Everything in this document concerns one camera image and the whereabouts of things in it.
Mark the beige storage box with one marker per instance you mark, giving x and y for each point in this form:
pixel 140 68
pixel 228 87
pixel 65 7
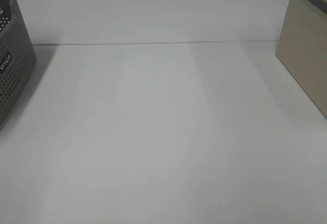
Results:
pixel 302 47

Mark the grey perforated plastic basket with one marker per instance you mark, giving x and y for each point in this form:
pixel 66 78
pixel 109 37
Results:
pixel 17 55

